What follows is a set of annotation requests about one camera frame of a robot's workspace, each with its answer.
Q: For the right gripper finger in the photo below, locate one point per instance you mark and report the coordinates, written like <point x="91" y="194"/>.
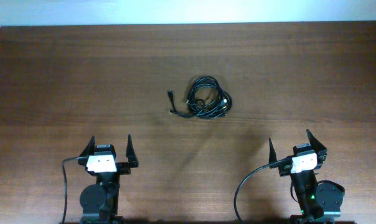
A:
<point x="272" y="155"/>
<point x="318" y="147"/>

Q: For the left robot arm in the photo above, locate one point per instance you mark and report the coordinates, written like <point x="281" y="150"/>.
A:
<point x="99" y="201"/>

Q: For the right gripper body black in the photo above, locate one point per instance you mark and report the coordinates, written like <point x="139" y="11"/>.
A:
<point x="285" y="168"/>

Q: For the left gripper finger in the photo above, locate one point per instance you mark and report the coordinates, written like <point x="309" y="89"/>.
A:
<point x="89" y="149"/>
<point x="130" y="153"/>

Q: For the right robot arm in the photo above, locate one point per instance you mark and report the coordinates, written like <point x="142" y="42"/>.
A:
<point x="319" y="200"/>

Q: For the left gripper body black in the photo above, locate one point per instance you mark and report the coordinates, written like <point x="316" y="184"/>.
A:
<point x="122" y="169"/>

